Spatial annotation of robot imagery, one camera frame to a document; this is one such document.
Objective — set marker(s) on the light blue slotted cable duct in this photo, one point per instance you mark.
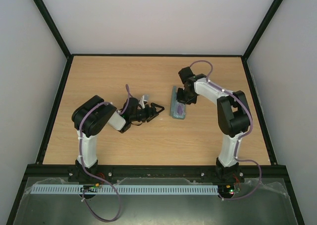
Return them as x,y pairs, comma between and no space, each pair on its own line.
126,189

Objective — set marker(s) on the pink translucent sunglasses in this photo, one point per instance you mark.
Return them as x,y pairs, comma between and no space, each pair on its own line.
179,110

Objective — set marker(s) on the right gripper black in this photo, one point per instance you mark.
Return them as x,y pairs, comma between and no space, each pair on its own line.
183,96

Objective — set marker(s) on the black aluminium frame rail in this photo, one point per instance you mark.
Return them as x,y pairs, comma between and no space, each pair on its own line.
203,174

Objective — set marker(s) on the metal tray foreground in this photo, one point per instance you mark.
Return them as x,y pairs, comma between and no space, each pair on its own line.
255,202

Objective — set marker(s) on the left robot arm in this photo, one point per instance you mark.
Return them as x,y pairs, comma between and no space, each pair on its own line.
90,119

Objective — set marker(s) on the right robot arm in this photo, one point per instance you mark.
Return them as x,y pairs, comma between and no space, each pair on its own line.
233,117

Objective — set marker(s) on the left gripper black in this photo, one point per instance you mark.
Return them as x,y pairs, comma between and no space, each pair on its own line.
151,113

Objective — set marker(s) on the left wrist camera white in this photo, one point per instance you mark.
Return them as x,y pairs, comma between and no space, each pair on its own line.
143,101

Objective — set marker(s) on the grey glasses case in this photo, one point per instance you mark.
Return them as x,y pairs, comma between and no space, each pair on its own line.
173,103

